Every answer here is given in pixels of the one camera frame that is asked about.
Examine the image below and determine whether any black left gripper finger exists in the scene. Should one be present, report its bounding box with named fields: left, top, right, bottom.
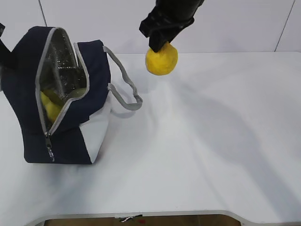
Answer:
left=0, top=40, right=13, bottom=69

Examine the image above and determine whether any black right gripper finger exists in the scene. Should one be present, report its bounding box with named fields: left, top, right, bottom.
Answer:
left=165, top=17, right=195, bottom=43
left=139, top=9, right=174, bottom=52

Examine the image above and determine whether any yellow banana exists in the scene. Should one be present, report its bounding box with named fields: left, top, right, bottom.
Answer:
left=40, top=90, right=63, bottom=123

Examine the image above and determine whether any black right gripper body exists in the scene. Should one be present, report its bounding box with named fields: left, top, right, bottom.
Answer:
left=151, top=0, right=204, bottom=28

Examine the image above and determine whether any green lid glass container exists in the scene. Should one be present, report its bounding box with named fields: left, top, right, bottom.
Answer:
left=52, top=88, right=86, bottom=106

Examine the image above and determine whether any navy blue lunch bag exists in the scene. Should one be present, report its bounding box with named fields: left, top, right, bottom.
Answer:
left=0, top=26, right=143, bottom=165

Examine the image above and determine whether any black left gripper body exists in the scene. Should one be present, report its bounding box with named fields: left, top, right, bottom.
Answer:
left=0, top=23, right=5, bottom=37

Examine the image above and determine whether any yellow round fruit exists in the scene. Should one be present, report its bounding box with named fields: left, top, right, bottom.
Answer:
left=145, top=42, right=178, bottom=76

